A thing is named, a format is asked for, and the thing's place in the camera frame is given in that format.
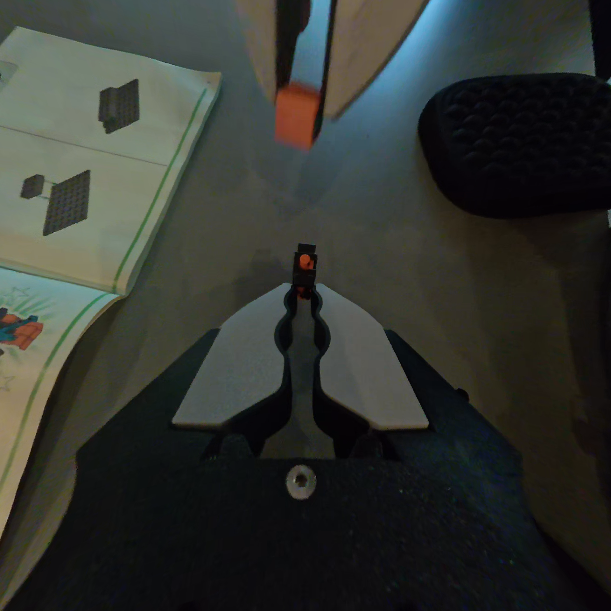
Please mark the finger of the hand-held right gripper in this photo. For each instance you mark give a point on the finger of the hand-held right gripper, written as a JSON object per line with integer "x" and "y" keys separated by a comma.
{"x": 368, "y": 48}
{"x": 258, "y": 38}

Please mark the black chair armrest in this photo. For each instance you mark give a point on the black chair armrest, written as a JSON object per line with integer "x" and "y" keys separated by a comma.
{"x": 525, "y": 143}

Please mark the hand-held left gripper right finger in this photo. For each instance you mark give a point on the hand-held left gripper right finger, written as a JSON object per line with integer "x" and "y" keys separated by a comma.
{"x": 368, "y": 372}

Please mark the white instruction booklet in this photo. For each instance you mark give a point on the white instruction booklet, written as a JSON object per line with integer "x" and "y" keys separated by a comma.
{"x": 86, "y": 143}

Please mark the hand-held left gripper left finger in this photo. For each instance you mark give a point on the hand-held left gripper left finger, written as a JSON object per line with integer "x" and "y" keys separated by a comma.
{"x": 239, "y": 372}

